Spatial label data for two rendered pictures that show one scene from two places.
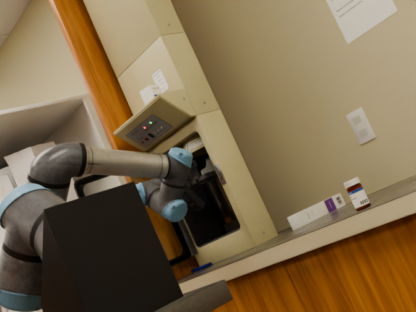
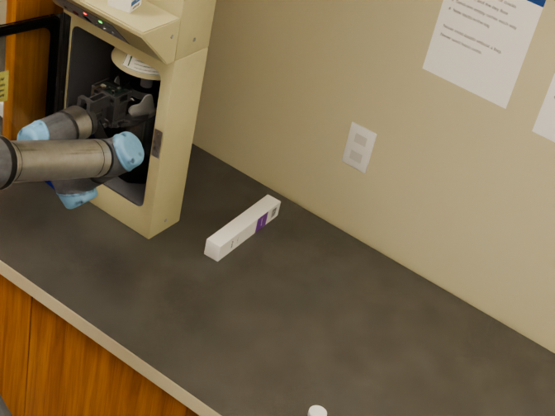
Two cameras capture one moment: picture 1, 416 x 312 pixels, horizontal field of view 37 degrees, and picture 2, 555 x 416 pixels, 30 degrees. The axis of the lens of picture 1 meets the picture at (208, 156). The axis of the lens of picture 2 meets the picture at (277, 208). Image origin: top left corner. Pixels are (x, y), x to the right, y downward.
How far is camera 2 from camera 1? 147 cm
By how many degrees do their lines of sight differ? 46
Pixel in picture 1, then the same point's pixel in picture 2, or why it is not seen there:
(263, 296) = (141, 388)
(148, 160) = (87, 167)
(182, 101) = (168, 41)
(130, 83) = not seen: outside the picture
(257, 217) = (168, 201)
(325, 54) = (388, 44)
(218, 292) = not seen: outside the picture
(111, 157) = (43, 171)
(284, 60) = not seen: outside the picture
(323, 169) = (277, 131)
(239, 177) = (177, 150)
